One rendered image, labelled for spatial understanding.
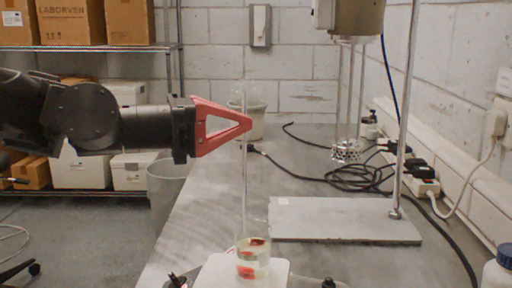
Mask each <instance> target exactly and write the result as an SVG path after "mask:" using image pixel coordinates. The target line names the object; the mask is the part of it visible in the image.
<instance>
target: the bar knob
mask: <svg viewBox="0 0 512 288"><path fill-rule="evenodd" d="M168 277H169V279H170V280H171V283H170V284H169V285H168V288H180V287H182V286H183V285H184V284H185V283H186V281H187V278H186V277H179V278H177V277H176V276H175V274H174V272H173V271H171V272H170V271H169V273H168Z"/></svg>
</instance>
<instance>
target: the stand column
mask: <svg viewBox="0 0 512 288"><path fill-rule="evenodd" d="M420 3H421V0H412V6H411V15H410V23H409V32H408V48H407V56H406V64H405V80H404V90H403V98H402V105H401V114H400V123H399V132H398V148H397V156H396V164H395V180H394V189H393V197H392V209H391V210H389V214H388V217H389V218H390V219H394V220H400V219H401V218H402V212H401V211H400V210H398V208H400V207H399V201H400V200H401V198H400V192H402V188H401V184H402V176H403V168H404V160H405V146H406V137H407V129H408V114H409V106H410V97H411V82H412V74H413V66H414V52H415V51H416V43H417V35H418V19H419V11H420Z"/></svg>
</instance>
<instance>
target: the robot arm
mask: <svg viewBox="0 0 512 288"><path fill-rule="evenodd" d="M166 98H167V104H133V105H122V108H120V105H119V104H118V102H117V99H116V98H115V97H114V95H113V94H112V92H111V91H110V90H109V89H107V88H105V87H104V86H103V85H99V84H96V82H77V83H75V84H73V85H69V84H66V83H62V81H61V80H60V78H59V77H57V76H54V75H48V74H45V73H40V72H34V71H27V72H26V74H23V73H21V72H19V71H14V70H13V69H6V68H2V67H0V141H2V144H1V146H3V147H6V148H9V149H11V150H12V149H14V150H18V151H22V152H28V153H33V154H37V155H44V156H48V157H50V158H56V159H59V157H60V154H61V151H62V146H63V143H64V139H65V137H66V135H67V136H68V144H69V145H71V146H72V147H73V148H74V149H75V150H76V154H77V156H78V157H83V156H96V155H120V154H123V146H124V152H125V154H133V153H145V152H169V151H171V152H172V155H173V159H174V165H184V164H187V154H190V158H201V157H203V156H205V155H206V154H208V153H209V152H212V151H213V150H215V149H218V148H219V147H220V146H222V145H224V144H226V142H228V141H229V140H232V139H234V138H236V137H238V136H240V135H241V134H243V133H246V132H248V131H249V130H251V129H253V118H251V117H250V116H248V115H247V116H245V115H243V114H242V113H239V112H237V111H235V110H230V109H228V108H226V107H223V106H220V105H218V104H214V103H213V102H210V101H206V100H204V99H202V98H201V97H198V96H196V95H185V96H184V98H178V93H170V94H166ZM207 114H212V115H215V116H218V117H223V118H226V119H229V120H232V121H235V122H237V123H238V125H235V126H232V127H229V128H227V129H224V130H220V131H217V132H214V133H211V134H207V135H206V116H207Z"/></svg>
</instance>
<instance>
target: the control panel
mask: <svg viewBox="0 0 512 288"><path fill-rule="evenodd" d="M202 267H203V265H202V266H199V267H197V268H194V269H192V270H189V271H187V272H185V273H183V274H180V275H179V276H177V278H179V277H186V278H187V281H186V283H185V284H187V285H186V287H185V288H192V286H193V284H194V282H195V280H196V279H197V278H198V275H199V273H200V271H201V269H202ZM170 283H171V280H167V281H165V283H164V285H163V286H162V287H161V288H168V285H169V284H170Z"/></svg>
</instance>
